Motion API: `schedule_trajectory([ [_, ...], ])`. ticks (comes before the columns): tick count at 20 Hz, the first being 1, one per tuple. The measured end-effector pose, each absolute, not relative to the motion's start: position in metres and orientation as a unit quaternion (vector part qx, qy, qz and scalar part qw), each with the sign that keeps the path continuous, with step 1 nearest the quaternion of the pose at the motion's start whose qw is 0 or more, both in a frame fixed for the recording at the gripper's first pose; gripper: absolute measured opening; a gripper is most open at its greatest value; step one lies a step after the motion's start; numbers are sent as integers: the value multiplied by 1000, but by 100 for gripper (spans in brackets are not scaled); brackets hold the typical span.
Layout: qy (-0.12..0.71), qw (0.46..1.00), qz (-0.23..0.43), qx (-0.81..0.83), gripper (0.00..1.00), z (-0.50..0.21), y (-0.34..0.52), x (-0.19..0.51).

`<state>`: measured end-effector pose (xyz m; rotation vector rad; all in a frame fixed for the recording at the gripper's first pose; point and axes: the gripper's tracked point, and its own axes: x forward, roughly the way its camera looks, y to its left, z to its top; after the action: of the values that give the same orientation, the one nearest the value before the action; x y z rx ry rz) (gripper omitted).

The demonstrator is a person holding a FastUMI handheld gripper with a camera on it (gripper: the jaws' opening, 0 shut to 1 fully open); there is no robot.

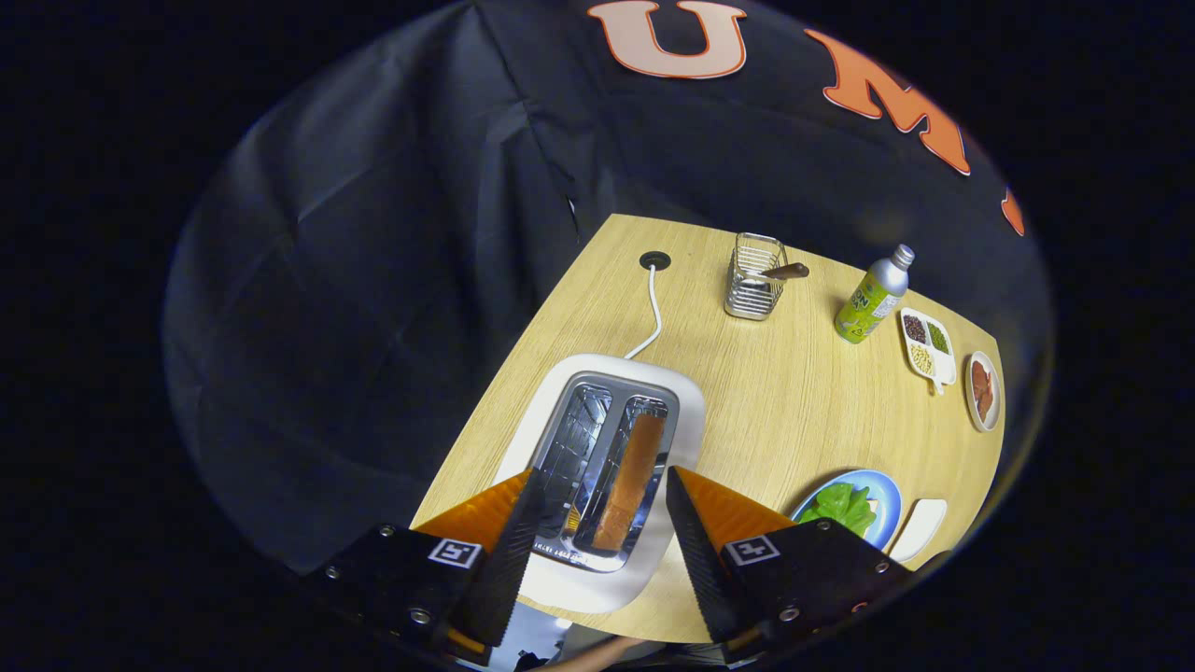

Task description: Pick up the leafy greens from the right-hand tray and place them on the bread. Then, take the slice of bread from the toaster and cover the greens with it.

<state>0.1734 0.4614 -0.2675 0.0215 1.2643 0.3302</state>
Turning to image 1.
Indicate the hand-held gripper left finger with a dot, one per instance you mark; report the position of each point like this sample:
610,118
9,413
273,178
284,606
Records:
513,551

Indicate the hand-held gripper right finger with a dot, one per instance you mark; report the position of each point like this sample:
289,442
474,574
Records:
695,551

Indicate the browned toast slice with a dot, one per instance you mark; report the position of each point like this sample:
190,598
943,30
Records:
633,476

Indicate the green lettuce leaf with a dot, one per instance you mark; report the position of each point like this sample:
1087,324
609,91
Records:
838,507

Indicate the white toaster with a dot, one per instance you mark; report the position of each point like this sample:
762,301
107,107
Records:
686,411

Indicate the blue round plate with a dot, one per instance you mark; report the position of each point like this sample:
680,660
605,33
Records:
890,504

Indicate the white rounded square plate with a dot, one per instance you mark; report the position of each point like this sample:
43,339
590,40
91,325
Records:
920,529

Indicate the pile of yellow beans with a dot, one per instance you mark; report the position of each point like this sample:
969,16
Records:
922,359

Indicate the silver bottle green label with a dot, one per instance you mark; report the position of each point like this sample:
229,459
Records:
868,303

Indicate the black backdrop cloth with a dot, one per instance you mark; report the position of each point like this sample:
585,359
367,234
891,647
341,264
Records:
373,280

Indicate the white divided dish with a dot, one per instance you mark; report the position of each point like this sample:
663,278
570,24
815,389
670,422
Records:
945,369

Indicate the pile of dark beans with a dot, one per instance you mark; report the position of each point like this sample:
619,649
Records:
915,329

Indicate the pile of green beans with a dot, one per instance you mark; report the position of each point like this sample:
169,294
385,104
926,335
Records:
938,338

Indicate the brown meat slice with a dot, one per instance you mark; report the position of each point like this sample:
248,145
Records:
979,376
986,406

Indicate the white oval plate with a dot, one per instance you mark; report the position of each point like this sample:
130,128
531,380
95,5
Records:
995,392

